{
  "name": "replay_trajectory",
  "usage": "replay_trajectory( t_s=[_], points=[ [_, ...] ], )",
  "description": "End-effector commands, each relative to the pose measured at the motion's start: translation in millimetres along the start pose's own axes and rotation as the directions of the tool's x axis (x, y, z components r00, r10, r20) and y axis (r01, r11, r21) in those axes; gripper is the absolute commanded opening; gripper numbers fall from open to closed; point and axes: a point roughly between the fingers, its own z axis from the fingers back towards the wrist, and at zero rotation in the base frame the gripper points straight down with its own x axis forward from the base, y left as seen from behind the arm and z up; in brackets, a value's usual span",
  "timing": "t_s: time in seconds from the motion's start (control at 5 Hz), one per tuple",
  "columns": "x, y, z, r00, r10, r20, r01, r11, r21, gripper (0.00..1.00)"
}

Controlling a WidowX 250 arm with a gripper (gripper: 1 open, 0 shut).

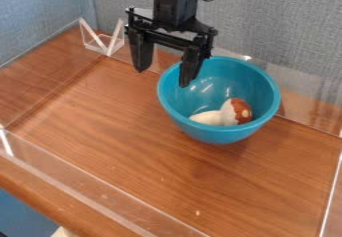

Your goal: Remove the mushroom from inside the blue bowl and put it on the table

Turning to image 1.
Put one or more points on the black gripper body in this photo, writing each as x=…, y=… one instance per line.
x=168, y=24

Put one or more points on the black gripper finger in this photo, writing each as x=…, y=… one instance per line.
x=141, y=52
x=189, y=65

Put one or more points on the blue plastic bowl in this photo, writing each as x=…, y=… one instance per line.
x=224, y=78

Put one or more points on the white brown toy mushroom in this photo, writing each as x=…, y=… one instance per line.
x=233, y=113

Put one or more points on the clear acrylic back barrier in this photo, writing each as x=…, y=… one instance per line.
x=311, y=98

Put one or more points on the clear acrylic barrier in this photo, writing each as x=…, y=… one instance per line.
x=311, y=98
x=124, y=209

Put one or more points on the clear acrylic front barrier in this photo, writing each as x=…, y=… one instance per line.
x=124, y=209

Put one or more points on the clear acrylic corner bracket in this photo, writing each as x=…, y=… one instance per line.
x=104, y=44

